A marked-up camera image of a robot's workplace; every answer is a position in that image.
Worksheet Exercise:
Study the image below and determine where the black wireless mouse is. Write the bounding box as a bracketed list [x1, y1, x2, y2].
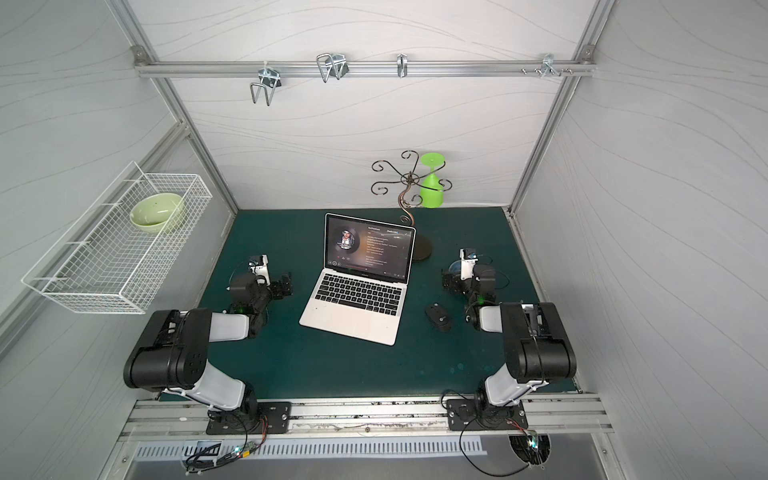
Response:
[425, 303, 454, 333]

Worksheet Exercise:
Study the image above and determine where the silver laptop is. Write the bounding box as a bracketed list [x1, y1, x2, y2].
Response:
[299, 213, 417, 346]

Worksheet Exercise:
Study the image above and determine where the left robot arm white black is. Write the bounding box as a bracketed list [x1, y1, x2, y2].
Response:
[123, 273, 293, 425]

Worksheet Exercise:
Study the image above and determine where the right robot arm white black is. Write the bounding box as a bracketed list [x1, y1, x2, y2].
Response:
[441, 264, 577, 413]

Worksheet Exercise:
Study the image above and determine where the blue bowl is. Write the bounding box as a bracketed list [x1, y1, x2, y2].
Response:
[448, 260, 462, 274]

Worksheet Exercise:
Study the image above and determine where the green table mat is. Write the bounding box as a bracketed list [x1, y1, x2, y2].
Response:
[200, 207, 537, 400]

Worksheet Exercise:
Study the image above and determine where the green plastic goblet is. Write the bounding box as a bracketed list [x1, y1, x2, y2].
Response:
[420, 152, 445, 209]

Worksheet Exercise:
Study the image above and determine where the dark metal cup stand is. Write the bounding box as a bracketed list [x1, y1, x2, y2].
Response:
[370, 150, 453, 227]

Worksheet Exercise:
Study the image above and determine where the green bowl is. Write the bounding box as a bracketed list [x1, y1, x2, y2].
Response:
[129, 193, 185, 234]

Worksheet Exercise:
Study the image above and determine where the white vent grille strip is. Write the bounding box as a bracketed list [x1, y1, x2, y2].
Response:
[134, 435, 487, 462]

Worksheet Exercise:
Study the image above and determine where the metal double hook left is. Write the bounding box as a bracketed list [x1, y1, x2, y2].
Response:
[249, 64, 282, 106]

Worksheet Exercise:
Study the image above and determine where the metal double hook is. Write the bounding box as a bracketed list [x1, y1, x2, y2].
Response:
[249, 64, 282, 106]
[316, 53, 349, 83]

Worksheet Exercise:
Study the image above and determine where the small metal hook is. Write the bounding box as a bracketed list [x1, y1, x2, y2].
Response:
[396, 54, 408, 78]

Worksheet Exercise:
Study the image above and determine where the metal double hook middle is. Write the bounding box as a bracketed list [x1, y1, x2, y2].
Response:
[316, 53, 349, 83]

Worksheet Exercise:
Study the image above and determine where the metal hook right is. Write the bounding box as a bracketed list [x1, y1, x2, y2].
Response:
[520, 54, 573, 78]

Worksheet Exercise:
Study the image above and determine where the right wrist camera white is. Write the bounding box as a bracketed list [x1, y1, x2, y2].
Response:
[460, 248, 478, 280]

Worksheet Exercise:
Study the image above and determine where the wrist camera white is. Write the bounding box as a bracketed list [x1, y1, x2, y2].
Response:
[460, 248, 478, 280]
[248, 254, 271, 286]

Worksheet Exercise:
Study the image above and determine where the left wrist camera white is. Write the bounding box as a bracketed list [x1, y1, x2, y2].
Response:
[248, 254, 271, 286]

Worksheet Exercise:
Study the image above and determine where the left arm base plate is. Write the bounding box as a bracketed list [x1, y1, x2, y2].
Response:
[205, 401, 292, 435]

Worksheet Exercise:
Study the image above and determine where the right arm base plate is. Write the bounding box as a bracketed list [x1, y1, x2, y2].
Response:
[444, 398, 528, 432]

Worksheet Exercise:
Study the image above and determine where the white wire basket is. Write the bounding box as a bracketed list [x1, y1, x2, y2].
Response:
[22, 163, 213, 315]

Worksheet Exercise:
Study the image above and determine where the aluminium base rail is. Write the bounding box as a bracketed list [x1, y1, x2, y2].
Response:
[119, 393, 613, 441]

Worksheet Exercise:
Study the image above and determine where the aluminium top rail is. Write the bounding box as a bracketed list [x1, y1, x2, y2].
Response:
[135, 58, 597, 79]

